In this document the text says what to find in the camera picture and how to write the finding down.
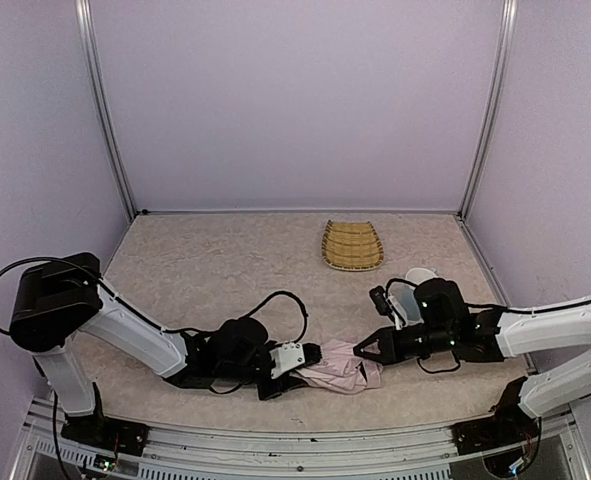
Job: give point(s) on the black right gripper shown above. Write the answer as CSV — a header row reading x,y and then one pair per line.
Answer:
x,y
398,350

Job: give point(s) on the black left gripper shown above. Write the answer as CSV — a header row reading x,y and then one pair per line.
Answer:
x,y
273,385

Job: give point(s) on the pink umbrella black lining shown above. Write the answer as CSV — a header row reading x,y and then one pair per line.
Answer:
x,y
342,372

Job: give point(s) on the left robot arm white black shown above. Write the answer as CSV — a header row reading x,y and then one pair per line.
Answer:
x,y
60,297

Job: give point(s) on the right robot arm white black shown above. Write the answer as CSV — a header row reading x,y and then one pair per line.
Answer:
x,y
488,334

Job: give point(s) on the woven bamboo tray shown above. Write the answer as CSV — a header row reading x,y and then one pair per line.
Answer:
x,y
351,246

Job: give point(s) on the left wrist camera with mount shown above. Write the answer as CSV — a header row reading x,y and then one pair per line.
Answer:
x,y
285,358

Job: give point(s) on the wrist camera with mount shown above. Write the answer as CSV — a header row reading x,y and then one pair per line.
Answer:
x,y
285,358
388,306

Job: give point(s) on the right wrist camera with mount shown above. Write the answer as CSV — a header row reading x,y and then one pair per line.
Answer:
x,y
388,306

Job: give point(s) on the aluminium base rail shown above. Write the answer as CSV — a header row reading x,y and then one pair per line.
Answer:
x,y
176,452

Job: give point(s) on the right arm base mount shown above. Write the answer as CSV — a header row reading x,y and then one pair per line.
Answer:
x,y
489,433

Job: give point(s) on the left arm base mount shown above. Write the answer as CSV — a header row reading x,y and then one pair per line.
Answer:
x,y
106,433

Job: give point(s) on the right metal frame post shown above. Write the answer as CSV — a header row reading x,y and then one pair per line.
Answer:
x,y
505,37

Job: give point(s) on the metal frame post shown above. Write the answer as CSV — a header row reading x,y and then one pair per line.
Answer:
x,y
91,53
505,37

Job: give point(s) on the left metal frame post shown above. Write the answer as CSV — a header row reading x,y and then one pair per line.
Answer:
x,y
91,53

